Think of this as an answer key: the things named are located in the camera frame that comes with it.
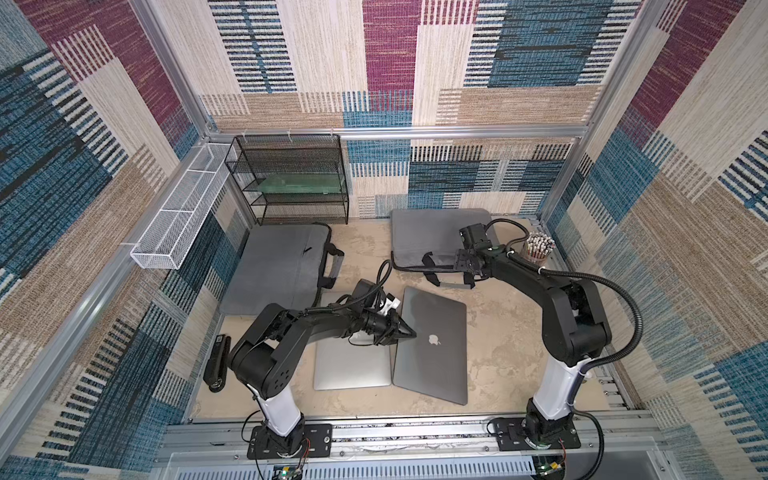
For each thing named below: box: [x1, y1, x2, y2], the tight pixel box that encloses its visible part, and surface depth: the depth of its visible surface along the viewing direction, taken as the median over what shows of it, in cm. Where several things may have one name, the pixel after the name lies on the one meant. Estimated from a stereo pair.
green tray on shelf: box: [257, 173, 342, 193], surface depth 98 cm
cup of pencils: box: [522, 231, 557, 266], surface depth 91 cm
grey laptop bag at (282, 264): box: [220, 222, 344, 315], surface depth 107 cm
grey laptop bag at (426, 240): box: [391, 208, 499, 290], surface depth 108 cm
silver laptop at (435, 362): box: [392, 286, 468, 406], surface depth 87 cm
